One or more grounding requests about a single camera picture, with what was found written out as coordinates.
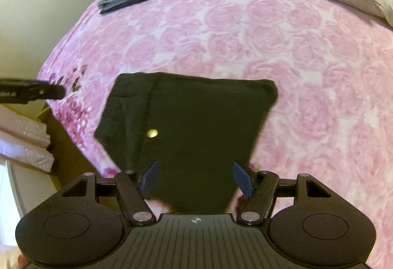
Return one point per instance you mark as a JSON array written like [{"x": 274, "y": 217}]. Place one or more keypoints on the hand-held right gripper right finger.
[{"x": 244, "y": 178}]

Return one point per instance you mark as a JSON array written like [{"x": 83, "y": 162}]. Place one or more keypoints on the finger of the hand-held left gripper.
[{"x": 46, "y": 91}]

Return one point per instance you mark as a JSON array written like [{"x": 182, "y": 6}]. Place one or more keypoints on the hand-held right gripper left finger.
[{"x": 150, "y": 178}]

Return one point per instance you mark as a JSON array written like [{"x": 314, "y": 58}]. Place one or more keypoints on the black pants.
[{"x": 199, "y": 121}]

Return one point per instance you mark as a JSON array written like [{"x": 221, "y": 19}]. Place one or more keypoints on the white foam sheet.
[
  {"x": 24, "y": 130},
  {"x": 27, "y": 157}
]

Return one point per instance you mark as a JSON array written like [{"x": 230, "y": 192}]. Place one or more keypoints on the brown bed base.
[{"x": 64, "y": 146}]

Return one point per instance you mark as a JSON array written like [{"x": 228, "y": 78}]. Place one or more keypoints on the pink floral bed sheet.
[{"x": 245, "y": 35}]

